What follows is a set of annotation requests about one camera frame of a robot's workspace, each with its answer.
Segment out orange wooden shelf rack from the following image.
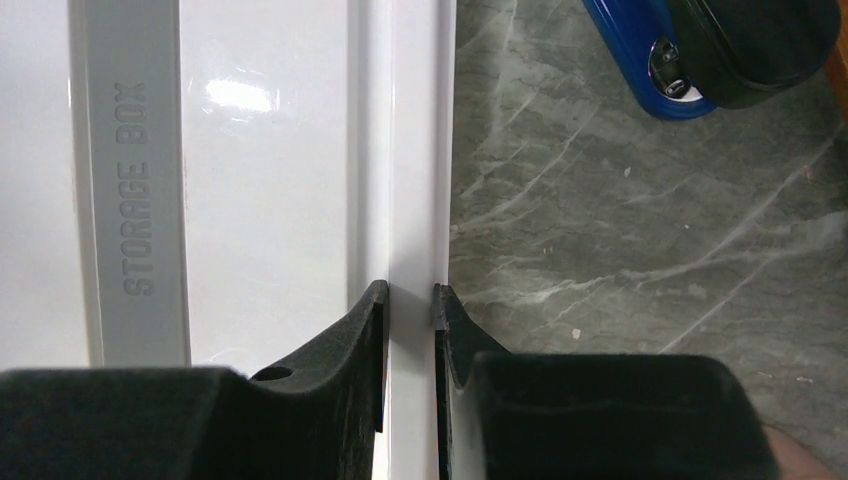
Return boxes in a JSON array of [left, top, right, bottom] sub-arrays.
[[824, 39, 847, 121]]

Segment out blue stapler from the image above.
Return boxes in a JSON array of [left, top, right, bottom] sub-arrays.
[[584, 0, 842, 120]]

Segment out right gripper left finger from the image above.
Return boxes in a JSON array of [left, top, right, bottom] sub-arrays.
[[1, 280, 389, 479]]

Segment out white plastic lid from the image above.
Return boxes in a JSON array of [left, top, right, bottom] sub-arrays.
[[1, 1, 457, 479]]

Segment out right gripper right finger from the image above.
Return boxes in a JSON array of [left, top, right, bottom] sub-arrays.
[[432, 285, 779, 479]]

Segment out pink plastic bin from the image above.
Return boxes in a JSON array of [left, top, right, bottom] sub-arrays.
[[763, 426, 838, 480]]

